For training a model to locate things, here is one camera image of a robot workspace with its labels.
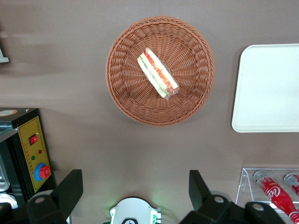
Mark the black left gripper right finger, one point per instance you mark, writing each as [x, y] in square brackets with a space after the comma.
[208, 207]

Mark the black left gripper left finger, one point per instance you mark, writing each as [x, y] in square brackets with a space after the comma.
[58, 205]

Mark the triangle sandwich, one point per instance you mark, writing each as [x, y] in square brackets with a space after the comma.
[157, 73]

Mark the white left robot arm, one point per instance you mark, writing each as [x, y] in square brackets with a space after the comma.
[135, 210]

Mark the cream rectangular plastic tray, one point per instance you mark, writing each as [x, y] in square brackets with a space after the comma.
[268, 88]

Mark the brown round wicker basket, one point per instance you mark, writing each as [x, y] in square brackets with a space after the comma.
[187, 46]

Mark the clear acrylic bottle rack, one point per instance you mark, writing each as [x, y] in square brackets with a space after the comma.
[247, 186]

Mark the red cola bottle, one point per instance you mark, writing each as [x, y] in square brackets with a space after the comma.
[294, 183]
[278, 196]

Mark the black food warmer cabinet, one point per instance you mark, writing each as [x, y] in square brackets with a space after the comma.
[30, 140]

